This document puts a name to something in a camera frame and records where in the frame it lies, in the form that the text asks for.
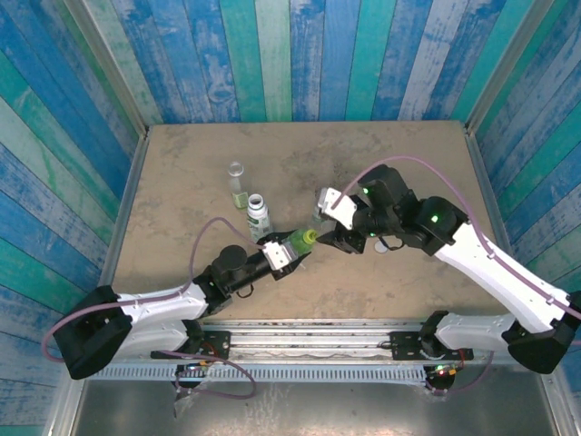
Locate green plastic bottle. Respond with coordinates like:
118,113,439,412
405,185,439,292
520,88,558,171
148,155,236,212
287,228,318,256

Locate clear bottle green label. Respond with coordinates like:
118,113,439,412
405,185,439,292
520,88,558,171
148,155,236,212
310,203,329,233

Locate white bottle green label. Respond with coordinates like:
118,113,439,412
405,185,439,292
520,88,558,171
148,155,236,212
246,193,272,244

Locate clear bottle yellow-green label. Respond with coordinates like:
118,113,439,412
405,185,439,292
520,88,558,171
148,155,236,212
226,161,251,210

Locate grey metal shelf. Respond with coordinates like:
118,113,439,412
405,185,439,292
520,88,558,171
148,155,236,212
43,379,564,436

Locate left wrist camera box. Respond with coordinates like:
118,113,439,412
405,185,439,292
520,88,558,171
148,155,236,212
261,240,297,275

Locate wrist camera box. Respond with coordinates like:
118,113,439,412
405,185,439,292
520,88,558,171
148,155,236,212
316,186,359,232
261,240,297,275

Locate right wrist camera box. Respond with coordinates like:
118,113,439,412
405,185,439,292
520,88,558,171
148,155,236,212
316,186,359,232

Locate aluminium rail frame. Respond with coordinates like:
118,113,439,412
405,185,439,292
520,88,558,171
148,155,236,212
67,320,553,369

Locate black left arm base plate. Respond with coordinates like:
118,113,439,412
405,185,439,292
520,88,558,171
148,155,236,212
150,331,231,361

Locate aluminium table side rail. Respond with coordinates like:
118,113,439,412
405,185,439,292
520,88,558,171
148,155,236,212
463,123,539,292
97,134,151,292

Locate white slotted cable duct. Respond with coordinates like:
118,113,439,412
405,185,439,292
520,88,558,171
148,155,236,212
85,364,428,385

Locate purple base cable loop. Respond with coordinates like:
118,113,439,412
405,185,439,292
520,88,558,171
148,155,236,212
174,352,258,401
426,349,496,397

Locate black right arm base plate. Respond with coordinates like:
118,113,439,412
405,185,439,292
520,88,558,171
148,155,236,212
389,330,474,362

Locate aluminium corner post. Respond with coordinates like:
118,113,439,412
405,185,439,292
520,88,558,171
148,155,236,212
63,0,150,137
465,0,558,133

